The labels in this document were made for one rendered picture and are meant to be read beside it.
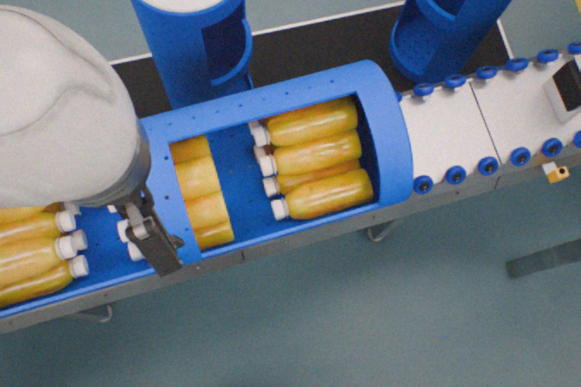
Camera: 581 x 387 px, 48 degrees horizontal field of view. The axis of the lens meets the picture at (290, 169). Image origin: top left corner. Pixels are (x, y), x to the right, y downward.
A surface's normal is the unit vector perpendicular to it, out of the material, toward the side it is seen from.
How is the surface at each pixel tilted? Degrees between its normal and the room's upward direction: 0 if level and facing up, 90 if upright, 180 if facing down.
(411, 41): 0
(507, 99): 0
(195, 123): 31
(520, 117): 0
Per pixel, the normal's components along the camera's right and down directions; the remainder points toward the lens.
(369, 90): -0.04, -0.51
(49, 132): 0.70, 0.55
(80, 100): 0.94, 0.20
